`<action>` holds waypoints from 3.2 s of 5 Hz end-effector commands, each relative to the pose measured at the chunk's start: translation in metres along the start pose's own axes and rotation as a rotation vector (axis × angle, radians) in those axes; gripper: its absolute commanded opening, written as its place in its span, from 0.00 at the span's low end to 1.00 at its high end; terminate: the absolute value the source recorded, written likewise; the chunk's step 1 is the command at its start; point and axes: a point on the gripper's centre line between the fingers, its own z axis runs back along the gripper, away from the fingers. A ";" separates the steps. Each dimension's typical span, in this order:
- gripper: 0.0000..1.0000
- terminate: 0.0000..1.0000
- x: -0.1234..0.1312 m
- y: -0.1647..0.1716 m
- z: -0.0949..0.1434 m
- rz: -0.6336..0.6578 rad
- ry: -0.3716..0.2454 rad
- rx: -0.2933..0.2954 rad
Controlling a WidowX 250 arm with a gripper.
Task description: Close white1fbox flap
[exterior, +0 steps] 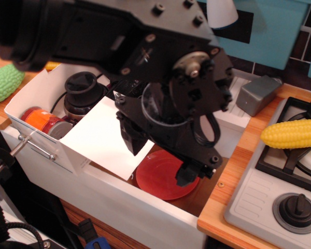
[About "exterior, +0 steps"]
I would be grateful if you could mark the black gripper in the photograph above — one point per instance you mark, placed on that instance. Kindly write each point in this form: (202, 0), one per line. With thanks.
(176, 108)

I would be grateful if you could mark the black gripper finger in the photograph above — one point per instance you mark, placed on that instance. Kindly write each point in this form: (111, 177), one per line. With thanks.
(195, 166)

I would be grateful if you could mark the white cardboard box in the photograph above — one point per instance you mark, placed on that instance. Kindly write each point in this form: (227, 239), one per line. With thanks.
(96, 137)

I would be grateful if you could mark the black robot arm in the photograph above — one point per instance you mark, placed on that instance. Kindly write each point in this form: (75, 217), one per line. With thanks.
(168, 45)

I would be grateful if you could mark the red plate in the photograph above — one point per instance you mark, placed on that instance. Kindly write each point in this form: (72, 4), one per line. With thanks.
(156, 176)

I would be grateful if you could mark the grey toy stove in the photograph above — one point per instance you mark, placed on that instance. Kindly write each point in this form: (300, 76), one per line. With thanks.
(270, 173)

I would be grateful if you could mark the orange red can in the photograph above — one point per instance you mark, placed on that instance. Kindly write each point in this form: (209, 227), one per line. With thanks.
(46, 122)

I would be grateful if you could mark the blue black clip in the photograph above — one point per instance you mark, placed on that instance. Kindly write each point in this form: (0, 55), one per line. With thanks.
(88, 232)

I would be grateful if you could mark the grey toy block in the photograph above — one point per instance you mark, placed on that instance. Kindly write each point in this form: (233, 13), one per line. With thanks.
(257, 94)

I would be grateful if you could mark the yellow toy piece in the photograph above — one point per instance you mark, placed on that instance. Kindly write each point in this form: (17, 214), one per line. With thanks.
(51, 65)

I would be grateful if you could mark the black stove knob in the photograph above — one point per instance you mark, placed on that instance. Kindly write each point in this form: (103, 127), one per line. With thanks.
(292, 211)

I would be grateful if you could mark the yellow toy corn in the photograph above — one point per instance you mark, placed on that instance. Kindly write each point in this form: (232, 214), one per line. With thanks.
(288, 134)

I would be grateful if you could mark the green bumpy toy vegetable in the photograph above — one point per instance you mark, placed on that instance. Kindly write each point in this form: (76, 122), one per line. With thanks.
(10, 79)

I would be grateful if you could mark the white cone lamp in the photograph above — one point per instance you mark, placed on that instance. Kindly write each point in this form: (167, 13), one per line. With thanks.
(221, 13)

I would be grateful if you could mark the teal toy cabinet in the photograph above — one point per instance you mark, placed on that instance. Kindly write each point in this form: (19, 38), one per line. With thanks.
(270, 37)

